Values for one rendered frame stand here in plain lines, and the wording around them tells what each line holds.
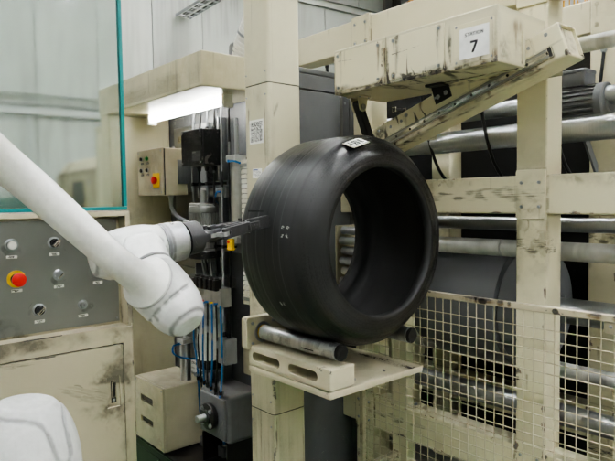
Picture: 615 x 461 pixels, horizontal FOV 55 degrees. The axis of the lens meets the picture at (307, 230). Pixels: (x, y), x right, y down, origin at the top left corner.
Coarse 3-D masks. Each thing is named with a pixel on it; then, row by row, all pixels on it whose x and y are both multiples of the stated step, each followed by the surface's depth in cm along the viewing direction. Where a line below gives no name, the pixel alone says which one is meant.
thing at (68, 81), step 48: (0, 0) 166; (48, 0) 174; (96, 0) 183; (0, 48) 166; (48, 48) 174; (96, 48) 184; (0, 96) 166; (48, 96) 175; (96, 96) 184; (48, 144) 175; (96, 144) 184; (0, 192) 167; (96, 192) 185
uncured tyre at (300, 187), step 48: (336, 144) 152; (384, 144) 160; (288, 192) 146; (336, 192) 145; (384, 192) 187; (384, 240) 192; (432, 240) 170; (288, 288) 145; (336, 288) 146; (384, 288) 186; (336, 336) 152; (384, 336) 162
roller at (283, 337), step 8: (264, 328) 173; (272, 328) 172; (280, 328) 170; (264, 336) 173; (272, 336) 170; (280, 336) 167; (288, 336) 165; (296, 336) 163; (304, 336) 161; (280, 344) 169; (288, 344) 164; (296, 344) 162; (304, 344) 159; (312, 344) 157; (320, 344) 154; (328, 344) 153; (336, 344) 151; (312, 352) 157; (320, 352) 154; (328, 352) 152; (336, 352) 150; (344, 352) 151
